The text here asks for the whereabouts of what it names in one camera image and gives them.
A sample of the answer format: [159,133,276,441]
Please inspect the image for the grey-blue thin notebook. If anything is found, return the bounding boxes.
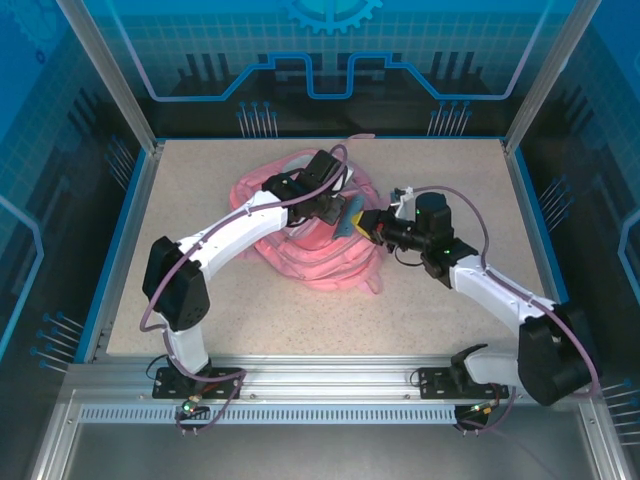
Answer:
[332,193,367,240]

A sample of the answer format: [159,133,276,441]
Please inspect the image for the pink backpack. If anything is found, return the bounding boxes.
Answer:
[228,132,385,297]

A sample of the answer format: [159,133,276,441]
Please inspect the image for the aluminium cross beam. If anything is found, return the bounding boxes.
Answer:
[64,353,599,407]

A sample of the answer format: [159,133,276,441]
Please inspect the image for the blue printed rear panel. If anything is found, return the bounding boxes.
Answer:
[94,0,556,139]

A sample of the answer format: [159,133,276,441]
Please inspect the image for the blue printed side panel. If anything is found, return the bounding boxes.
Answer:
[509,0,640,480]
[0,0,154,480]

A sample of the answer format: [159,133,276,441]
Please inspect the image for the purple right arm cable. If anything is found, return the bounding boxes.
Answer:
[412,184,601,435]

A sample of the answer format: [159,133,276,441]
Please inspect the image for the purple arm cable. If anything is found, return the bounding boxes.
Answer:
[412,184,601,435]
[141,143,351,436]

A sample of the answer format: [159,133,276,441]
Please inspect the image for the aluminium table side rail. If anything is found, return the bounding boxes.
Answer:
[501,139,561,307]
[91,141,167,365]

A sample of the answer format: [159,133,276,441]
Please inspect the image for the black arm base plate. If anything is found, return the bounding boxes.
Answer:
[151,366,245,401]
[416,366,507,401]

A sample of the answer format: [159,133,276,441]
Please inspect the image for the aluminium frame post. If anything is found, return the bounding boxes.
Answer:
[501,0,597,156]
[54,0,167,156]

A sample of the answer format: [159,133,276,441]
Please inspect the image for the slotted grey cable duct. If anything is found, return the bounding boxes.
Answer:
[77,404,469,427]

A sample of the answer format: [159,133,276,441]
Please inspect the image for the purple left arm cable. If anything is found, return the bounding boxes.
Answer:
[141,143,351,436]

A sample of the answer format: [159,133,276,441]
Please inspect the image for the cable connector with green light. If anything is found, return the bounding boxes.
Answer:
[467,399,503,417]
[180,394,210,420]

